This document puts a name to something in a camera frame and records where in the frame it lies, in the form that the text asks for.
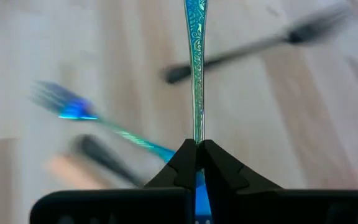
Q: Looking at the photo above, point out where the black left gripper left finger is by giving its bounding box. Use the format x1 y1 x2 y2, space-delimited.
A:
29 138 197 224

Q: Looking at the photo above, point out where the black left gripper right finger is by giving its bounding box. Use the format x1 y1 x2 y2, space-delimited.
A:
203 139 358 224

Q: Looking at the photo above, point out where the black metal fork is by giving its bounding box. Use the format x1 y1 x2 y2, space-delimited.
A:
162 4 352 85
71 133 145 189

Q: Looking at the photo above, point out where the orange-handled silver fork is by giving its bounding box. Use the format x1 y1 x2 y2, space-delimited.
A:
45 154 111 190

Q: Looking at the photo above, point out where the iridescent blue metal fork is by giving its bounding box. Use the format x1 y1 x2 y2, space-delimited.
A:
183 0 213 224
28 79 177 164

